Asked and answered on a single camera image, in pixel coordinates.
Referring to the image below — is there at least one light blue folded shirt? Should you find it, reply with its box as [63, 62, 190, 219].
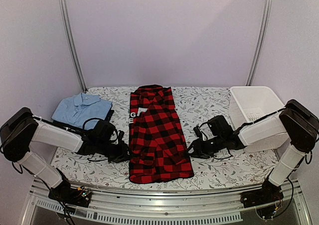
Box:
[51, 93, 113, 130]

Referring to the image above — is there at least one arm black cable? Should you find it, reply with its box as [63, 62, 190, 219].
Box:
[82, 118, 100, 131]
[255, 177, 295, 222]

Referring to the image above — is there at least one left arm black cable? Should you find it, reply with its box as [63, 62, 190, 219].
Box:
[82, 118, 100, 131]

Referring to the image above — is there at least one white plastic basket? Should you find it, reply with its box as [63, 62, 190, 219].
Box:
[228, 86, 289, 153]

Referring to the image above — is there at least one left aluminium frame post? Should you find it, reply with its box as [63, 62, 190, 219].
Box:
[58, 0, 87, 92]

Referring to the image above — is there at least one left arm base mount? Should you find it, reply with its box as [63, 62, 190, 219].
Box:
[48, 184, 92, 208]

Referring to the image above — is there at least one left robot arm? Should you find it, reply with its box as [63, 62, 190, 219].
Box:
[0, 107, 131, 202]

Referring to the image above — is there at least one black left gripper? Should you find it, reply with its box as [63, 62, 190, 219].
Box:
[96, 140, 136, 164]

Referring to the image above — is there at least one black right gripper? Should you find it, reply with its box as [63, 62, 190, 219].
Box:
[184, 135, 225, 159]

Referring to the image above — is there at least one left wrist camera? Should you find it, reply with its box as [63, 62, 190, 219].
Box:
[117, 130, 125, 144]

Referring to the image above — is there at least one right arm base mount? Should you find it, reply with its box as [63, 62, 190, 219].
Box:
[240, 184, 284, 208]

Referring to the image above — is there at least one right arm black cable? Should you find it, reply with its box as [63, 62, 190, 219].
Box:
[255, 177, 295, 222]

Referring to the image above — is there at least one dark navy folded shirt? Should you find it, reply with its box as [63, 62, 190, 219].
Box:
[52, 109, 114, 130]

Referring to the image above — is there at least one aluminium frame post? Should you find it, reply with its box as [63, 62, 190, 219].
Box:
[246, 0, 273, 86]
[58, 0, 87, 92]

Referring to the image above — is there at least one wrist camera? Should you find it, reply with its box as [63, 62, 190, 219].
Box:
[193, 126, 204, 139]
[117, 130, 125, 144]

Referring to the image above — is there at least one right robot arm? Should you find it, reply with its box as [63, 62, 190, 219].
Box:
[187, 99, 319, 203]

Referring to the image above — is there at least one right aluminium frame post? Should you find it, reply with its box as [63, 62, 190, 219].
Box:
[246, 0, 273, 86]

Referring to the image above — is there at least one red black plaid shirt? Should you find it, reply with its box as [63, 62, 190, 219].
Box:
[129, 85, 194, 184]

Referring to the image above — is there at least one floral patterned table mat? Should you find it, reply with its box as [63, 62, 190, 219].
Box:
[51, 87, 278, 191]

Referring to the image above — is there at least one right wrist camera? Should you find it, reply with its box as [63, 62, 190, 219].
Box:
[193, 126, 204, 139]

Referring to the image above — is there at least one aluminium front rail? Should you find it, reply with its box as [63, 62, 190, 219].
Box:
[20, 179, 315, 225]

